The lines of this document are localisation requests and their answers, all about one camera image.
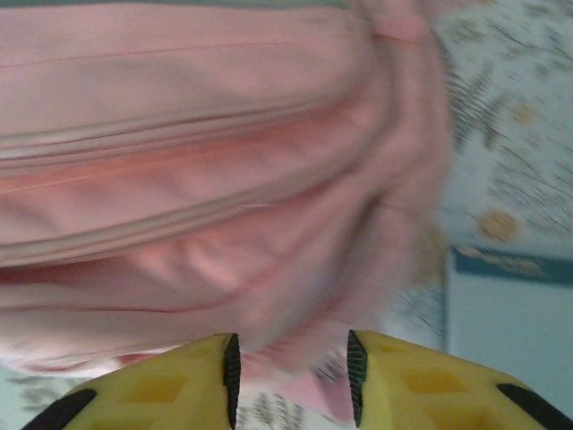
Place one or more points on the navy book with grid print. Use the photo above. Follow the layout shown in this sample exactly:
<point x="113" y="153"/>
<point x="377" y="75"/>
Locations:
<point x="510" y="265"/>

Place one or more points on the silver grey notebook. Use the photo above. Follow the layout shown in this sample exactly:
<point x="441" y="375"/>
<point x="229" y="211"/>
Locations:
<point x="510" y="331"/>

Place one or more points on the floral table cover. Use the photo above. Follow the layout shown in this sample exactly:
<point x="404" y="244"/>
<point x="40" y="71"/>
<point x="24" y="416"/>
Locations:
<point x="515" y="134"/>

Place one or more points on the pink school backpack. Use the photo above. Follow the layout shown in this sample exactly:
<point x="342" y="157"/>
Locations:
<point x="179" y="157"/>

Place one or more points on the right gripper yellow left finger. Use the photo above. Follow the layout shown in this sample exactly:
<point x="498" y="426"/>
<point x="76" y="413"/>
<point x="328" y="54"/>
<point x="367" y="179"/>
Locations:
<point x="170" y="389"/>

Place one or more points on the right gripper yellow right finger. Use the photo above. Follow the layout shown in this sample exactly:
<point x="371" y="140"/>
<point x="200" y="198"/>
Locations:
<point x="425" y="385"/>

